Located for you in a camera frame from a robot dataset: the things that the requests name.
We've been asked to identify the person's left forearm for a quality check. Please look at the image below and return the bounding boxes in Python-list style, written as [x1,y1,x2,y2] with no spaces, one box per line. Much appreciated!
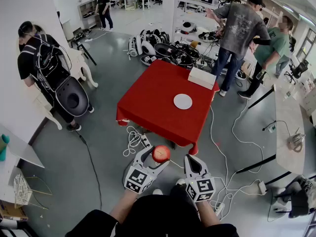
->
[110,189,139,224]

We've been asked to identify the black grey-rimmed backpack shell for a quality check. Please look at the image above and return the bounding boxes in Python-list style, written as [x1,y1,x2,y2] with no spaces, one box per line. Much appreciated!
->
[55,77,89,117]

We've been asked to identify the white open cabinet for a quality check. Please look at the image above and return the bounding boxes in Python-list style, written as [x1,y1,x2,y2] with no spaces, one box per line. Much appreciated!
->
[78,0,102,31]

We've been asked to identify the coiled white cable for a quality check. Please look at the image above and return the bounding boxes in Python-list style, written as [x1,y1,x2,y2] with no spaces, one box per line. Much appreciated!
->
[122,125,149,158]

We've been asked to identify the white cardboard box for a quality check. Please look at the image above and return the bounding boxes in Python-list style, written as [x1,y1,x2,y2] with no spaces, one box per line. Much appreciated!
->
[187,67,217,90]

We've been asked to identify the wire mesh basket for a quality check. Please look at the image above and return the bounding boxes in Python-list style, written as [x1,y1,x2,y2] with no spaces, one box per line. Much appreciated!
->
[13,174,33,208]

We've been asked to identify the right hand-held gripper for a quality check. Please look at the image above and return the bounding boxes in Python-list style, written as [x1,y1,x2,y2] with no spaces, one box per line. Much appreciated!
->
[184,154,217,203]

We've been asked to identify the black power cord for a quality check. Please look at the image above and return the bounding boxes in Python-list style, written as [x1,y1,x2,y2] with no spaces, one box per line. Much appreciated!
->
[262,119,293,139]

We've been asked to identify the red apple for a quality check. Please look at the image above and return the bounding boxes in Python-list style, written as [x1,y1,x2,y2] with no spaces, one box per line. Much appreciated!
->
[152,145,171,163]

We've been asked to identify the table with red cloth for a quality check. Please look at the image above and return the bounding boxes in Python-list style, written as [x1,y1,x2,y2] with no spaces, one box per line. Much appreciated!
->
[116,59,220,157]

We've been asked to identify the teal plastic object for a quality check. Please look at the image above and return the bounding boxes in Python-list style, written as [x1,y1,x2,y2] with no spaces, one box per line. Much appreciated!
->
[0,134,10,161]

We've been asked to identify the white round plate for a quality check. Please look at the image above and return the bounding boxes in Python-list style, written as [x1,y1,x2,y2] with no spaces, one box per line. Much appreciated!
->
[173,93,193,110]

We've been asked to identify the black office chair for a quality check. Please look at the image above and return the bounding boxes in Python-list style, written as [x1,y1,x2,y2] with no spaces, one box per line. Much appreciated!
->
[283,59,310,85]

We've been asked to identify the black floor cable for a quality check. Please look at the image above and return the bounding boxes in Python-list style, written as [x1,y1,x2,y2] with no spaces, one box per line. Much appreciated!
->
[74,129,103,210]

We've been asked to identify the long grey table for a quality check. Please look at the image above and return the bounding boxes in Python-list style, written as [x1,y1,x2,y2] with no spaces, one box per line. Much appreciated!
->
[248,84,307,185]

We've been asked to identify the white side desk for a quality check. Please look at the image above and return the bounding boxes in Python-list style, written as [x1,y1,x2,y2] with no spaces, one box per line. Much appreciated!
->
[0,123,45,169]

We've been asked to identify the brown cardboard box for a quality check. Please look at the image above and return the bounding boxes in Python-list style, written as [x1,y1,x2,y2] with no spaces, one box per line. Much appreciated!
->
[0,200,29,222]

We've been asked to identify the person's right forearm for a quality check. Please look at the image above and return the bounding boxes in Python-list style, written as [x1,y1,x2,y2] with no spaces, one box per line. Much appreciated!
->
[196,200,220,228]

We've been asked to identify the black metal stand legs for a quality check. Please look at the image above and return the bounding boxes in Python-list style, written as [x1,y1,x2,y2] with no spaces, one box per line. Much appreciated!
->
[71,39,97,66]

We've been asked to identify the pile of black white shells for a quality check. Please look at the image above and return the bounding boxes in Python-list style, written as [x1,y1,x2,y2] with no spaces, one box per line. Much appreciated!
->
[127,28,205,68]

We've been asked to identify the white carved-leg table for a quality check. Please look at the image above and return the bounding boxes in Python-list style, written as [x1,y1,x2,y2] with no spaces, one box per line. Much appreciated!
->
[32,45,99,130]

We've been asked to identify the long white floor cable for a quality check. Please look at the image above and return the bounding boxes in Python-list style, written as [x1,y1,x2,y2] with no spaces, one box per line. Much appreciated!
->
[214,99,265,219]

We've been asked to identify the coiled grey rope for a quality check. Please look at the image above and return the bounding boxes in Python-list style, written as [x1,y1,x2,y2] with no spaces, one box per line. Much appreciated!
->
[286,133,306,153]

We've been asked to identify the person's black clothing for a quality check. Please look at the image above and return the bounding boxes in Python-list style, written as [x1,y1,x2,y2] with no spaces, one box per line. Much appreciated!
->
[64,183,240,237]

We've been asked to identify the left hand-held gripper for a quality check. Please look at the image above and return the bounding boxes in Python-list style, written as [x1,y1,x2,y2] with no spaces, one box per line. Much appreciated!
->
[122,145,171,196]

